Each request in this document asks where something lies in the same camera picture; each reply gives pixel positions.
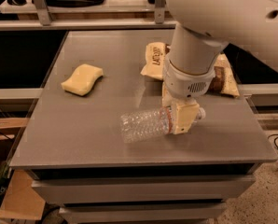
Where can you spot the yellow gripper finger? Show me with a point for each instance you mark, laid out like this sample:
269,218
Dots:
184,113
167,98

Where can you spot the brown cardboard box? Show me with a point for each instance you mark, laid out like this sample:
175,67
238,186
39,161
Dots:
21,205

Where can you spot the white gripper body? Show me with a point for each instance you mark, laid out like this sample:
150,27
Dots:
185,84

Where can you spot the yellow sponge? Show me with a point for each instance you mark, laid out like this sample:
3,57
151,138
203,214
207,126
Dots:
82,79

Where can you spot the metal shelf rail frame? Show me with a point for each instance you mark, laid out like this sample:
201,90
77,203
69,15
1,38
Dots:
111,14

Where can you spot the brown sea salt chip bag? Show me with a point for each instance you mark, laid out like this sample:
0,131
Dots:
223,82

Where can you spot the clear plastic water bottle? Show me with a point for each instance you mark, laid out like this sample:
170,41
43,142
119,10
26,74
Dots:
143,125

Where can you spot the grey drawer cabinet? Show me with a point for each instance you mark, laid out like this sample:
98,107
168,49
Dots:
142,199

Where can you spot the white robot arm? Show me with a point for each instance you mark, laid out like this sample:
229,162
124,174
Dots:
203,29

